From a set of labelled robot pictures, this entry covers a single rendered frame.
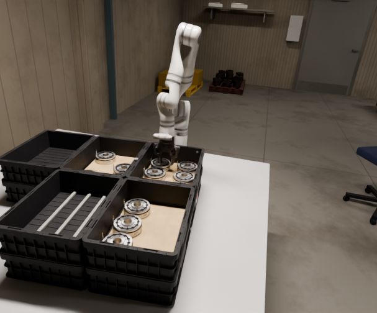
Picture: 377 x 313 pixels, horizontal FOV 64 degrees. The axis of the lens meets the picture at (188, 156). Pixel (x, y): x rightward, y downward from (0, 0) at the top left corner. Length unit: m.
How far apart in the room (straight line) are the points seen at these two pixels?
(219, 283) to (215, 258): 0.12
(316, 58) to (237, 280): 7.15
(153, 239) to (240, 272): 0.36
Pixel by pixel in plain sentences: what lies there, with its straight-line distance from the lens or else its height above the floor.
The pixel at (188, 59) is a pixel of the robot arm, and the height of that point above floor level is 1.37.
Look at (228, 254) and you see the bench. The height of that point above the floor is 0.70.
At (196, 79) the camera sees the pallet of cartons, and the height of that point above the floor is 0.25.
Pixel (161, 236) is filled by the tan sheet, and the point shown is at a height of 0.83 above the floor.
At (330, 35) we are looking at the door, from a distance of 8.01.
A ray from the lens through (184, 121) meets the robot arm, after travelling 1.69.
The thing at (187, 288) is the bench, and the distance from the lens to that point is 1.15.
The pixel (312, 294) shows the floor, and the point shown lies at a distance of 2.26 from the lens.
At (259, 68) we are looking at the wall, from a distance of 8.04.
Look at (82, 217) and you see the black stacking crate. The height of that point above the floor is 0.83.
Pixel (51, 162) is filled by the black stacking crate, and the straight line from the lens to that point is 1.71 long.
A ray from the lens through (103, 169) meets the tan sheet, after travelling 1.58.
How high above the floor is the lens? 1.57
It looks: 26 degrees down
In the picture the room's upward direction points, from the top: 4 degrees clockwise
